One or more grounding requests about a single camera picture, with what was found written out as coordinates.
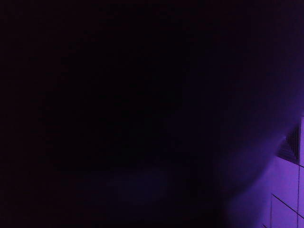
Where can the square ceiling air vent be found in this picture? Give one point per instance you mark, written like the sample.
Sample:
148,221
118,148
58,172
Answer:
289,148

